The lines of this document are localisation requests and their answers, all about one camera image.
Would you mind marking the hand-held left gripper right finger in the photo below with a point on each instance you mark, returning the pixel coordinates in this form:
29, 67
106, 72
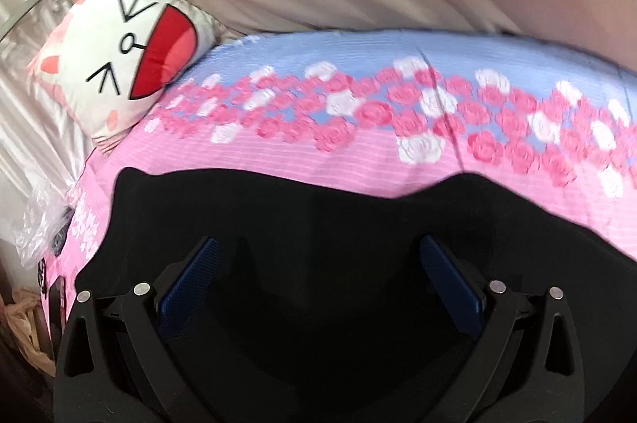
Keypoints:
450, 281

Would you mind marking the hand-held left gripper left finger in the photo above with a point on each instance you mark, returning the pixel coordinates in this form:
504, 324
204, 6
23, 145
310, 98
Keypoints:
190, 274

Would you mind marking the black pants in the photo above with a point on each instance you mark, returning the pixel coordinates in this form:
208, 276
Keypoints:
308, 254

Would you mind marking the pink blue floral bed sheet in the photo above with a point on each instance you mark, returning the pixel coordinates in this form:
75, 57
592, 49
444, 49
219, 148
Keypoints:
348, 159

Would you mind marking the clear plastic bag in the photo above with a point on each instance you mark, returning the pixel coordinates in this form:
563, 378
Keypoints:
40, 219

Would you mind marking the brown bag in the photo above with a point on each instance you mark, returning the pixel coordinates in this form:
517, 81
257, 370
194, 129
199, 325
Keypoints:
22, 328

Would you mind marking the white satin curtain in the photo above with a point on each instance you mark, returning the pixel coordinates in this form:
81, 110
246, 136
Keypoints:
35, 144

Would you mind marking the white cat face pillow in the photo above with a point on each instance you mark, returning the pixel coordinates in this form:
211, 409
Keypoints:
84, 55

